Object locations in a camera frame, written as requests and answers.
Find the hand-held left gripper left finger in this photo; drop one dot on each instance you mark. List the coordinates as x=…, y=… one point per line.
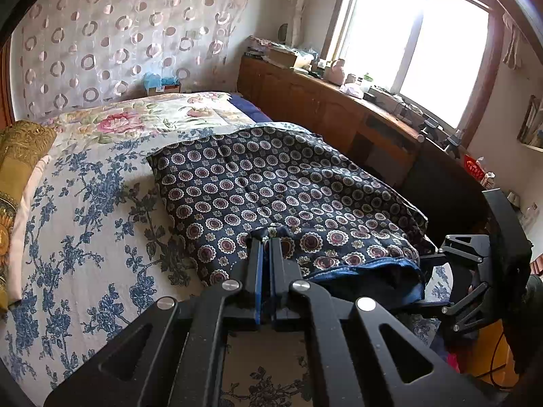
x=257, y=282

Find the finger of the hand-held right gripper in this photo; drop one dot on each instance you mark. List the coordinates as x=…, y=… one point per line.
x=464, y=248
x=466, y=311

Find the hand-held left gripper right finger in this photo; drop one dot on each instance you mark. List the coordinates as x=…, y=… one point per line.
x=274, y=282

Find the navy patterned pajama top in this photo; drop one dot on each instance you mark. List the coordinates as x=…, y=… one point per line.
x=288, y=195

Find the red and white box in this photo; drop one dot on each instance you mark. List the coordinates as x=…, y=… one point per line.
x=477, y=169

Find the navy blue blanket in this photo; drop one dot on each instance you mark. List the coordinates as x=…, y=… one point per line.
x=252, y=108

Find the long wooden cabinet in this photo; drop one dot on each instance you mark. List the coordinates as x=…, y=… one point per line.
x=322, y=110

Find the bed with floral sheet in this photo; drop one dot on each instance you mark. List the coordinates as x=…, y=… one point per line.
x=85, y=229

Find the white plastic bag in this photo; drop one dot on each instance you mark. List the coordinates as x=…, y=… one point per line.
x=352, y=90

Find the cardboard box with blue bag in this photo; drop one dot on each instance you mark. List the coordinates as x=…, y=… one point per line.
x=160, y=84

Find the pile of boxes and books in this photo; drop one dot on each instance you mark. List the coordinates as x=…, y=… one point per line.
x=280, y=53

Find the gold embroidered pillow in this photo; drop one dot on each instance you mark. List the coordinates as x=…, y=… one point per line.
x=21, y=157

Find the beige window curtain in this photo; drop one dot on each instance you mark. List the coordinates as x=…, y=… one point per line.
x=303, y=4

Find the wall shelf with books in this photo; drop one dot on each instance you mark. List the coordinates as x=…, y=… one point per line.
x=532, y=125

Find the window with wooden frame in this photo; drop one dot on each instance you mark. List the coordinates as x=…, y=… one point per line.
x=415, y=38

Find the wooden wall panel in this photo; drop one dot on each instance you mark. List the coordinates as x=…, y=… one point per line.
x=6, y=93

